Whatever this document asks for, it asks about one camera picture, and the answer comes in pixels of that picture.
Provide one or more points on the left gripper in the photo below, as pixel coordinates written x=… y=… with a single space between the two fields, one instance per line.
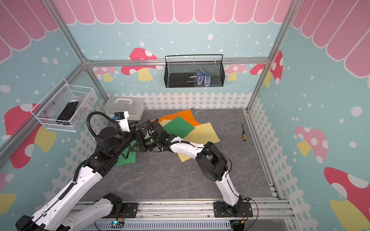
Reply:
x=142 y=134

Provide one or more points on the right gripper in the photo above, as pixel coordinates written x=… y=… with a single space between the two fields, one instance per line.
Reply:
x=141 y=146

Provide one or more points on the green paper sheet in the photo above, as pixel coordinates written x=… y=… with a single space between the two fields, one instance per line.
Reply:
x=179 y=127
x=127 y=158

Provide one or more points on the yellow paper sheet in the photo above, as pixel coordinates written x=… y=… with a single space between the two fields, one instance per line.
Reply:
x=183 y=158
x=164 y=122
x=202 y=134

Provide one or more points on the yellow paper sheet bottom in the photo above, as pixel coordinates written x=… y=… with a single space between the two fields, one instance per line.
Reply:
x=183 y=158

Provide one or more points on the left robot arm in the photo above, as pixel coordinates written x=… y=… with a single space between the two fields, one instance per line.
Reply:
x=113 y=135

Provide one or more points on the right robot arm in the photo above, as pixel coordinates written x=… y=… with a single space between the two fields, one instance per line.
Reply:
x=212 y=163

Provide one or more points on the white plastic storage box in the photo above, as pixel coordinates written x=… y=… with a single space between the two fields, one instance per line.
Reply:
x=133 y=105

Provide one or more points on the orange paper sheet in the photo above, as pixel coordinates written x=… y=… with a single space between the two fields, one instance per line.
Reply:
x=185 y=115

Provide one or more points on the black box in mesh basket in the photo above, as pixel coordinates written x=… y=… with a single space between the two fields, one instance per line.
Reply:
x=180 y=80

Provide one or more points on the black item in white basket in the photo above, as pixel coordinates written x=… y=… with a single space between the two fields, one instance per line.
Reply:
x=67 y=113

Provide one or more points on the blue white item in basket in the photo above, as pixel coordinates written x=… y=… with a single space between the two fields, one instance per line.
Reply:
x=201 y=78

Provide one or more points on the small green circuit board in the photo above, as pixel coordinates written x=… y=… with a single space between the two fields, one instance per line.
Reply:
x=117 y=224

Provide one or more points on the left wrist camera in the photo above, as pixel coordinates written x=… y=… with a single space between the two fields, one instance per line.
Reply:
x=121 y=121

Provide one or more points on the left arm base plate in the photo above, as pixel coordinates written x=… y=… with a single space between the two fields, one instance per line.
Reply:
x=128 y=210

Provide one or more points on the white wire basket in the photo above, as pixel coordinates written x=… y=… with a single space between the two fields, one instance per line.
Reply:
x=51 y=106

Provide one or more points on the black wire mesh basket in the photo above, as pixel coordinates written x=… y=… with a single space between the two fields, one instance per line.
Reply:
x=192 y=63

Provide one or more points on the screwdriver with wooden handle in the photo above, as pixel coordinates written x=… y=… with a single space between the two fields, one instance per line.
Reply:
x=243 y=133

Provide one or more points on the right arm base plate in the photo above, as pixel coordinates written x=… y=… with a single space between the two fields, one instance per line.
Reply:
x=242 y=210

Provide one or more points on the aluminium front rail frame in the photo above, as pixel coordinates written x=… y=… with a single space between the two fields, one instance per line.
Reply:
x=269 y=214

